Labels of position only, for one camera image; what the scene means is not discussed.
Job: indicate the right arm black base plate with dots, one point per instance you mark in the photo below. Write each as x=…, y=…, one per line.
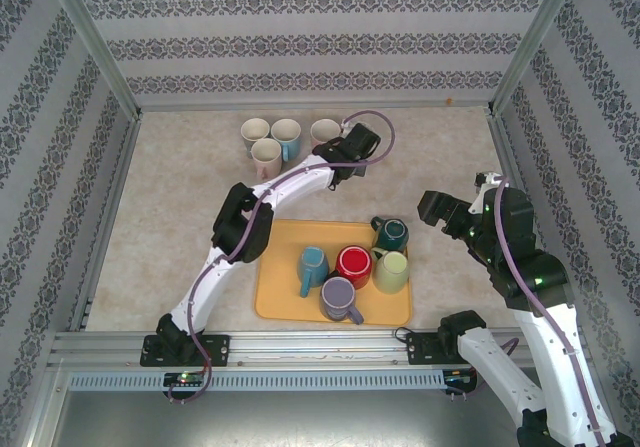
x=417, y=349

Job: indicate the yellow tray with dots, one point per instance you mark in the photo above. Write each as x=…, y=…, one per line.
x=280, y=297

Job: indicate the circuit board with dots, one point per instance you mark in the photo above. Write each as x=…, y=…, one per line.
x=460, y=377
x=185, y=378

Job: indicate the dark green mug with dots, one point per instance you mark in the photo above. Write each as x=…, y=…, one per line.
x=392, y=234

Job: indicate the light pink mug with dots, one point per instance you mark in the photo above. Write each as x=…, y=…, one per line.
x=265, y=154

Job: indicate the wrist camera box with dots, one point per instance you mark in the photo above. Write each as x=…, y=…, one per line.
x=347, y=126
x=481, y=192

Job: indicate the red mug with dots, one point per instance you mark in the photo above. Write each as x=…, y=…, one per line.
x=352, y=265

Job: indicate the light green mug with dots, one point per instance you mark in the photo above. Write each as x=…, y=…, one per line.
x=392, y=269

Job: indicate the aluminium frame post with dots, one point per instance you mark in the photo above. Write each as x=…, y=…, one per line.
x=95, y=42
x=537, y=42

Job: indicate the purple mug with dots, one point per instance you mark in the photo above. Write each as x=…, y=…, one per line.
x=337, y=294

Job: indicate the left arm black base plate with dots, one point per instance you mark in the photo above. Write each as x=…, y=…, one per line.
x=220, y=349

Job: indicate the grey mug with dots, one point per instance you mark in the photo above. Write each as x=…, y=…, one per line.
x=252, y=129

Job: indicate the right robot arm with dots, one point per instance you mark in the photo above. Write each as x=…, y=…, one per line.
x=550, y=357

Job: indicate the aluminium side rail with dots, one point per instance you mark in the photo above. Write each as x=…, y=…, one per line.
x=505, y=157
x=124, y=167

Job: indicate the pink hexagonal mug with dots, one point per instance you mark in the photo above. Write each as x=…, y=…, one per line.
x=322, y=129

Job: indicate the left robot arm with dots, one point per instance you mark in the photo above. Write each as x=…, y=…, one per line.
x=290, y=179

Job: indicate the left circuit board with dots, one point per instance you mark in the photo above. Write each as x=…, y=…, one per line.
x=185, y=378

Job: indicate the light blue mug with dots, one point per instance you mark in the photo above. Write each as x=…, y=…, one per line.
x=291, y=149

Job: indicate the right circuit board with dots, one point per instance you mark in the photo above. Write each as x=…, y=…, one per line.
x=460, y=377

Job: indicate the grey metal bottom panel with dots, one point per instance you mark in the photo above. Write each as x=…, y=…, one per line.
x=320, y=422

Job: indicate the aluminium mounting rail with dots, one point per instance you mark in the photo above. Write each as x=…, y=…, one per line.
x=320, y=348

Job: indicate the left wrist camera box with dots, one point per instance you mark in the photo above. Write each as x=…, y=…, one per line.
x=347, y=126

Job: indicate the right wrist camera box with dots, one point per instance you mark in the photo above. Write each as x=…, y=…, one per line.
x=481, y=192

